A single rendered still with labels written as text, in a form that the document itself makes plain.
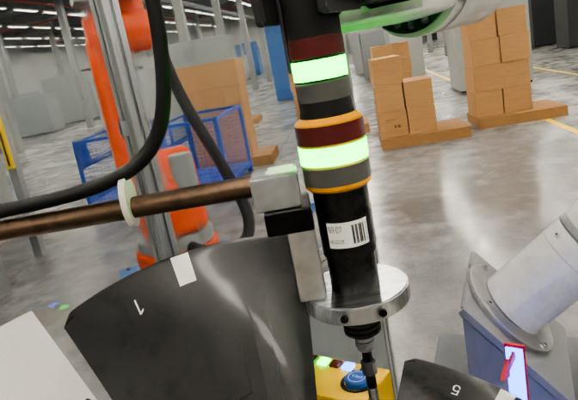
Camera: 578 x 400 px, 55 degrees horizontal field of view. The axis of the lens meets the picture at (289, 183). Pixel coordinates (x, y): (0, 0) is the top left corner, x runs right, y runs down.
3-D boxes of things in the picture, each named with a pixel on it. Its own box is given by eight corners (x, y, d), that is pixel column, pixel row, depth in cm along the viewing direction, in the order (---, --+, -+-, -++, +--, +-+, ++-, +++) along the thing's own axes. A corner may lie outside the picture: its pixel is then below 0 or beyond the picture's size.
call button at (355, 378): (341, 390, 88) (339, 380, 88) (353, 375, 92) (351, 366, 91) (363, 395, 86) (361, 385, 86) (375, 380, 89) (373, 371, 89)
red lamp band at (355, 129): (298, 151, 33) (294, 132, 33) (296, 139, 37) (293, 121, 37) (371, 138, 33) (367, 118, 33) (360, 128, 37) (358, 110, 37)
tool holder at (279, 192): (277, 340, 35) (246, 189, 32) (279, 292, 41) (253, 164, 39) (421, 316, 34) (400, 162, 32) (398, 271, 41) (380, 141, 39)
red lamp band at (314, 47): (291, 62, 32) (286, 41, 32) (290, 61, 36) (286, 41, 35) (347, 52, 32) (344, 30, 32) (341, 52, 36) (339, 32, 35)
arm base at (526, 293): (464, 251, 110) (535, 185, 101) (540, 310, 110) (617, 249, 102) (468, 307, 93) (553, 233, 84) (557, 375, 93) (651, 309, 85)
